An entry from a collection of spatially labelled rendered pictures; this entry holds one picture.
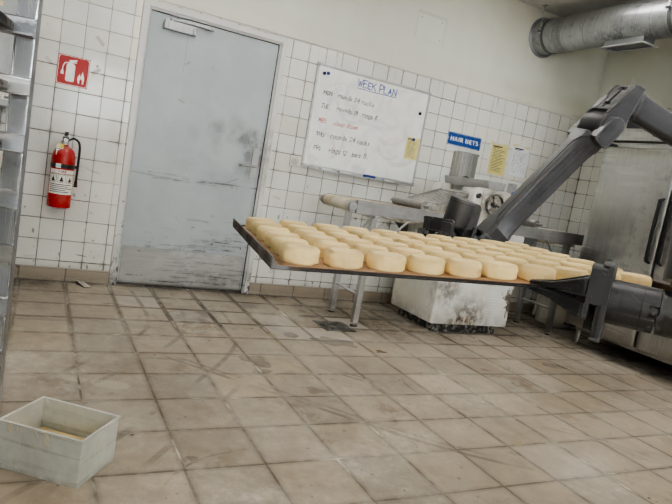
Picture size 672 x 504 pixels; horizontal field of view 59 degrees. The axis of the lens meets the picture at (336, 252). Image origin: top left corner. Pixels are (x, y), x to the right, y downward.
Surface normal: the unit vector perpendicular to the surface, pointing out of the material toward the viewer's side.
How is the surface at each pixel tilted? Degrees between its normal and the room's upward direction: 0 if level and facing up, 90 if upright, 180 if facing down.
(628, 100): 96
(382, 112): 90
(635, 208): 90
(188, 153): 90
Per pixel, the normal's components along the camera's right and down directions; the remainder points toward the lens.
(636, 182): -0.88, -0.10
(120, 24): 0.43, 0.19
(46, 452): -0.18, 0.10
